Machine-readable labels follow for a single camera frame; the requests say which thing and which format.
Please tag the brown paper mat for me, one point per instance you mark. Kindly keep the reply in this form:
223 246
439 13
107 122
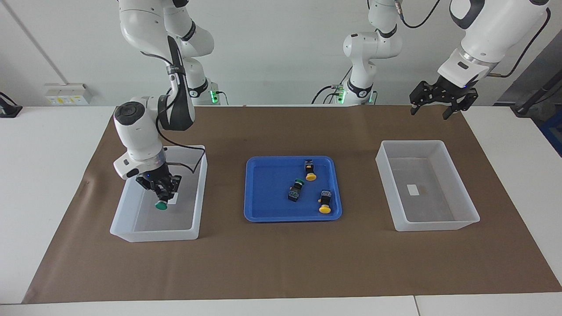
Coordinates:
285 263

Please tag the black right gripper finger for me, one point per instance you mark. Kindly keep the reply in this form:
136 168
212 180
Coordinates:
158 194
172 195

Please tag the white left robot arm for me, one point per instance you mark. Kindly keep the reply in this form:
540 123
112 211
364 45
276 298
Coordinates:
491 30

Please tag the yellow push button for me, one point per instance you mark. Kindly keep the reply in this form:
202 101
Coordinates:
325 201
310 169

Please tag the blue crate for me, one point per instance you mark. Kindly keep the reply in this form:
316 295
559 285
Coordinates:
554 131

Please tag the white paper label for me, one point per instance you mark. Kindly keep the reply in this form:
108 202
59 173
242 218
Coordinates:
175 201
412 189

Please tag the blue plastic tray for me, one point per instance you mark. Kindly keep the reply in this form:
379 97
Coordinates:
263 210

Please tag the black device on table edge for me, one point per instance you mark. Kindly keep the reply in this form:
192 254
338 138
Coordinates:
9 109

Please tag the white wall socket strip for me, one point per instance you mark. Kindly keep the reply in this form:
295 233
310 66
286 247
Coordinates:
66 94

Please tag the dark grey partition panel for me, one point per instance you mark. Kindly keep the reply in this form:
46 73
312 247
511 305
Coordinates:
549 61

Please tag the green push button wide head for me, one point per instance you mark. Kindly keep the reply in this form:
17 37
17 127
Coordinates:
161 205

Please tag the green push button small head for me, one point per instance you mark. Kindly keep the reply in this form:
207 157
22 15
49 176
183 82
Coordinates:
295 192

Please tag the black stand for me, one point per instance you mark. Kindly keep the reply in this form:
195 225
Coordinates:
535 97

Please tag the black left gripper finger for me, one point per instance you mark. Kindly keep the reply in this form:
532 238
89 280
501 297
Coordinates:
449 113
414 109

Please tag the translucent white plastic box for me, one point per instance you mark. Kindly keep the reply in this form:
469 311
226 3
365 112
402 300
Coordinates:
439 210
145 219

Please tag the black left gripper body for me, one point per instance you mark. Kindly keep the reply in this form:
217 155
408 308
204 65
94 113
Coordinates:
443 93

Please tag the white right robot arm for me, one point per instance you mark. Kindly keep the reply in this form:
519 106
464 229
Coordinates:
136 131

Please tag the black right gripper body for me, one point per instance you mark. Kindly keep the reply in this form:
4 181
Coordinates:
156 175

